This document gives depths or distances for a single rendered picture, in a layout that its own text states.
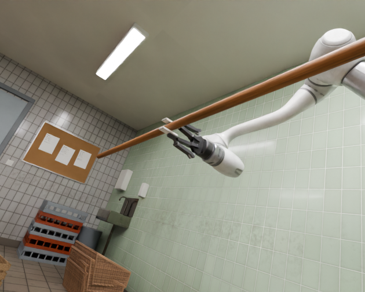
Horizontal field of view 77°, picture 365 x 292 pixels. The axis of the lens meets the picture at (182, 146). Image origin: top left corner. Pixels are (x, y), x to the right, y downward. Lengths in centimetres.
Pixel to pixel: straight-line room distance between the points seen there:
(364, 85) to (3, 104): 435
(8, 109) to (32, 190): 130
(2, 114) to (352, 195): 438
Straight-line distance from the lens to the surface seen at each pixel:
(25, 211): 438
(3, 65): 473
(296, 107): 113
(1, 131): 440
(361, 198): 172
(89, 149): 453
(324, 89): 116
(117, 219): 345
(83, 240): 401
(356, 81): 103
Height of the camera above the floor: 78
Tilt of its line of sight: 22 degrees up
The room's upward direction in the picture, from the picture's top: 18 degrees clockwise
